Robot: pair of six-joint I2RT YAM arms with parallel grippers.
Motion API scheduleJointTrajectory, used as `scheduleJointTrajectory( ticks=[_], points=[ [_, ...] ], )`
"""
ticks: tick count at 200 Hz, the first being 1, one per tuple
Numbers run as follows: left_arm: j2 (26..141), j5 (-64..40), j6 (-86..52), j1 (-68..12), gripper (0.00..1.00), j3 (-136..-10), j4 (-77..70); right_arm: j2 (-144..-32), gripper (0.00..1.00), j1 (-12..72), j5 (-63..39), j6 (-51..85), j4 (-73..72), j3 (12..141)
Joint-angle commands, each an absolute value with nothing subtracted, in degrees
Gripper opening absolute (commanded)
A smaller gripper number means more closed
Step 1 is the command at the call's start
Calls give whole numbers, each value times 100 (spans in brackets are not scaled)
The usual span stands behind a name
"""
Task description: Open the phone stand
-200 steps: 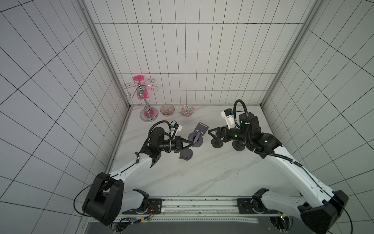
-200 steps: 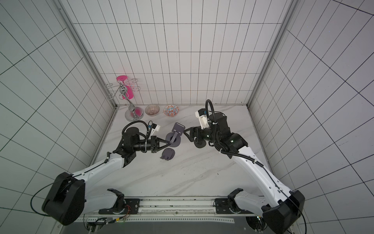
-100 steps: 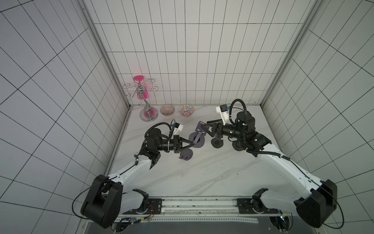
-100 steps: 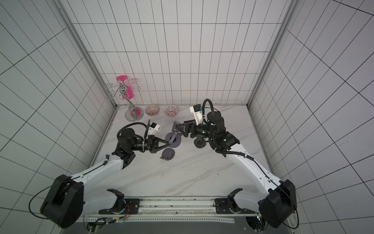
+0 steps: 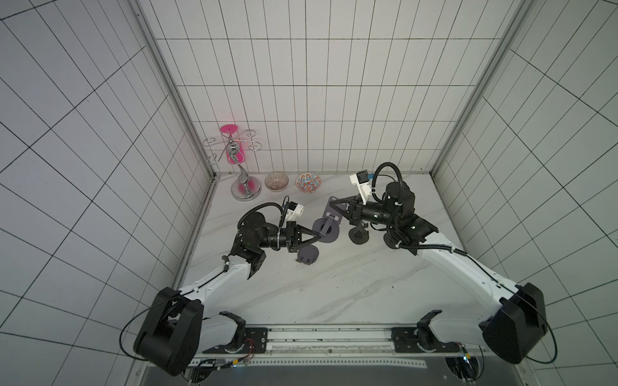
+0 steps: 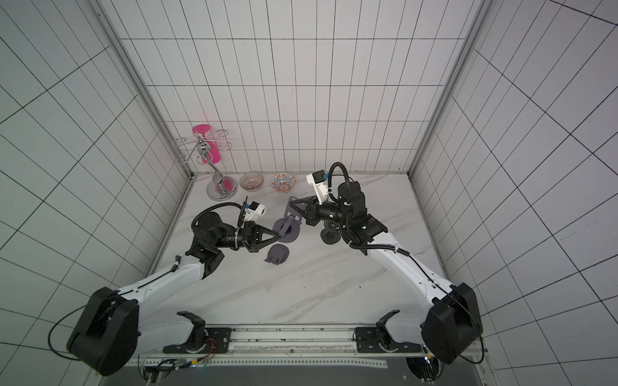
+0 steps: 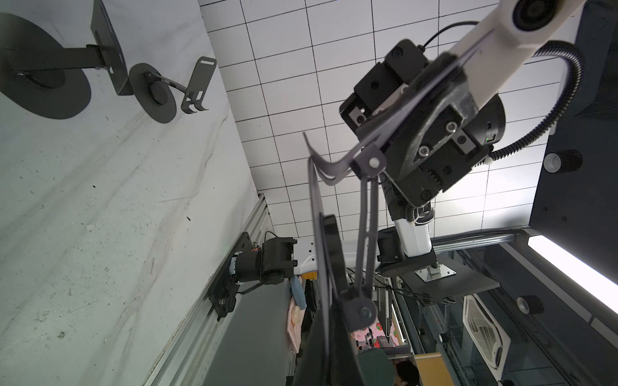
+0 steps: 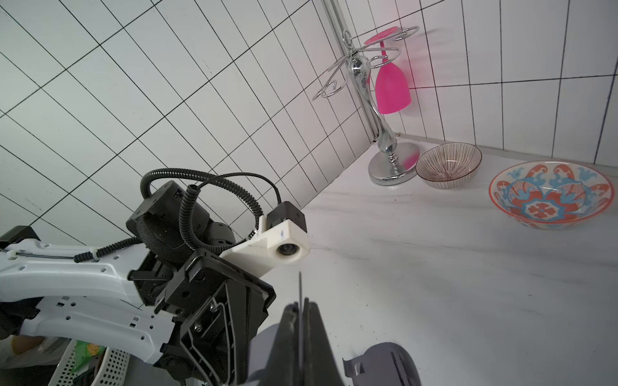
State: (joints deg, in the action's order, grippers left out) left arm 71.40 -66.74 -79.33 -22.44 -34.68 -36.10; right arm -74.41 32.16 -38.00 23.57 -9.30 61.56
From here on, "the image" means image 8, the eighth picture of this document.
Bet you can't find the chrome cup holder stand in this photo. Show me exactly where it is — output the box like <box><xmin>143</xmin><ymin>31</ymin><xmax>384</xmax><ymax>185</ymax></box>
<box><xmin>312</xmin><ymin>26</ymin><xmax>421</xmax><ymax>186</ymax></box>

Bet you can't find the pink plastic cup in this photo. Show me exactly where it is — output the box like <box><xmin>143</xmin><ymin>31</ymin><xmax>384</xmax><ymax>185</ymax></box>
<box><xmin>363</xmin><ymin>26</ymin><xmax>412</xmax><ymax>116</ymax></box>

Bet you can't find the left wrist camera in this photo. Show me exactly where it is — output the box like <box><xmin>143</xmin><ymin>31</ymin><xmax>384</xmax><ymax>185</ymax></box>
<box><xmin>220</xmin><ymin>201</ymin><xmax>311</xmax><ymax>278</ymax></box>

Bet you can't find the brown striped glass bowl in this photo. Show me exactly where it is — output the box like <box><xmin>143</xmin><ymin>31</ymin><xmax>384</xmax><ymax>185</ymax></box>
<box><xmin>416</xmin><ymin>142</ymin><xmax>483</xmax><ymax>190</ymax></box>

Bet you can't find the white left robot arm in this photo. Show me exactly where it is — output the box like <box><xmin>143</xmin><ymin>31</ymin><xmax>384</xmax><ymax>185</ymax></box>
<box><xmin>1</xmin><ymin>168</ymin><xmax>309</xmax><ymax>385</ymax></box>

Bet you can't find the white perforated basket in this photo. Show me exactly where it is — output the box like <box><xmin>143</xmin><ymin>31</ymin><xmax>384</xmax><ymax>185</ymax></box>
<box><xmin>48</xmin><ymin>340</ymin><xmax>130</xmax><ymax>386</ymax></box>

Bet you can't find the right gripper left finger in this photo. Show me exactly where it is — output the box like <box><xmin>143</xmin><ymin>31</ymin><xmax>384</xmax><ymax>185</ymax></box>
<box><xmin>259</xmin><ymin>302</ymin><xmax>301</xmax><ymax>386</ymax></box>

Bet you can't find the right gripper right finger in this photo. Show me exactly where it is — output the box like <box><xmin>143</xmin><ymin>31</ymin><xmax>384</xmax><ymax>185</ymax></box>
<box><xmin>301</xmin><ymin>299</ymin><xmax>344</xmax><ymax>386</ymax></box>

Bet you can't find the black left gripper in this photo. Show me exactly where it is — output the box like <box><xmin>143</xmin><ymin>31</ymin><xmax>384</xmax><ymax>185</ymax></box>
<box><xmin>154</xmin><ymin>250</ymin><xmax>276</xmax><ymax>385</ymax></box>

